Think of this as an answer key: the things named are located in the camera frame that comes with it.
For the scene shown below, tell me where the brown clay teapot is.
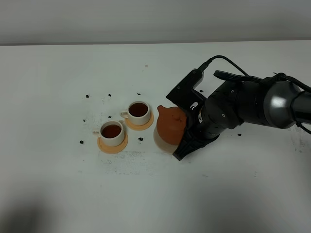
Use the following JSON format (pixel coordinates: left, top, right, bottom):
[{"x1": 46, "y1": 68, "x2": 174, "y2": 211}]
[{"x1": 156, "y1": 105, "x2": 187, "y2": 145}]

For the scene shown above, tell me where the white teacup front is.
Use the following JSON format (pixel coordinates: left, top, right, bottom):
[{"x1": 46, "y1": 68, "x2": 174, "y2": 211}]
[{"x1": 93, "y1": 120, "x2": 125, "y2": 147}]

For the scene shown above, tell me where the beige round teapot coaster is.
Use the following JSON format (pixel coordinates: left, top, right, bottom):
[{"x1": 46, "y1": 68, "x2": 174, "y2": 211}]
[{"x1": 153, "y1": 127, "x2": 178, "y2": 154}]

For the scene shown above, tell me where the white teacup rear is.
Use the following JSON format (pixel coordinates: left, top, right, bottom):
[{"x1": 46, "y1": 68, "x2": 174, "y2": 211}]
[{"x1": 120, "y1": 101, "x2": 151, "y2": 126}]

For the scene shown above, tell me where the white teacup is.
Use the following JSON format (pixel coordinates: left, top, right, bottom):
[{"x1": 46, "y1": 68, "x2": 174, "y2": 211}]
[
  {"x1": 93, "y1": 120, "x2": 125, "y2": 147},
  {"x1": 120, "y1": 101, "x2": 151, "y2": 126}
]

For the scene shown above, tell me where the orange coaster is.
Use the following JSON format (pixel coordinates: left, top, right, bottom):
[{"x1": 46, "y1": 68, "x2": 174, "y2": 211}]
[
  {"x1": 97, "y1": 133, "x2": 128, "y2": 154},
  {"x1": 123, "y1": 111, "x2": 155, "y2": 131}
]

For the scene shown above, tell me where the orange coaster front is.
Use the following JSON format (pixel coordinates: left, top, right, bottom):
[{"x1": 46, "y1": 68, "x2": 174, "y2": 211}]
[{"x1": 97, "y1": 133, "x2": 128, "y2": 154}]

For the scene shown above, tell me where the orange coaster rear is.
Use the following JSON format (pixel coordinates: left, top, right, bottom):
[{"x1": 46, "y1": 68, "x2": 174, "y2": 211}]
[{"x1": 123, "y1": 111, "x2": 155, "y2": 131}]

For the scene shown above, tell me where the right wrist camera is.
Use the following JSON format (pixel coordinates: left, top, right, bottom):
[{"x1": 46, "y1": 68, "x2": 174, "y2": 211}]
[{"x1": 166, "y1": 69, "x2": 206, "y2": 117}]

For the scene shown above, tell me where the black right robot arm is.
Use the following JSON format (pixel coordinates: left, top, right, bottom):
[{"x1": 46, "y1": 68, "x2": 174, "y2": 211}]
[{"x1": 167, "y1": 69, "x2": 311, "y2": 160}]

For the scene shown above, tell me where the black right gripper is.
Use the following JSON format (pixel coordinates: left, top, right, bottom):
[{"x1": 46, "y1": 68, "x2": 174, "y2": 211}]
[{"x1": 173, "y1": 81, "x2": 243, "y2": 161}]

